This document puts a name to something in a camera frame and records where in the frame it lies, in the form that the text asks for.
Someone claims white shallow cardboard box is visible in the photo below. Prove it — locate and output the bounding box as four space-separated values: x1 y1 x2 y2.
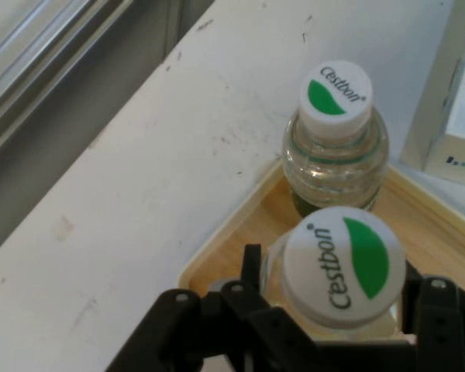
398 0 465 191

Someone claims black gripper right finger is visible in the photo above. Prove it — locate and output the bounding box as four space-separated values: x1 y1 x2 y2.
401 263 465 372

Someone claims grey metal window rail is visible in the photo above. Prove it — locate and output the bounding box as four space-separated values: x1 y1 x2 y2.
0 0 140 166

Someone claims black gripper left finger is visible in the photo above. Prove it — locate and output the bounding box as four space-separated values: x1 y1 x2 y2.
104 243 319 372

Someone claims light wooden tray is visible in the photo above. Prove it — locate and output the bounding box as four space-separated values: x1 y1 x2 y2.
177 157 465 342

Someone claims Cestbon water bottle white cap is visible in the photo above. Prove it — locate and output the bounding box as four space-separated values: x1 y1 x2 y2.
259 205 408 342
281 58 391 218

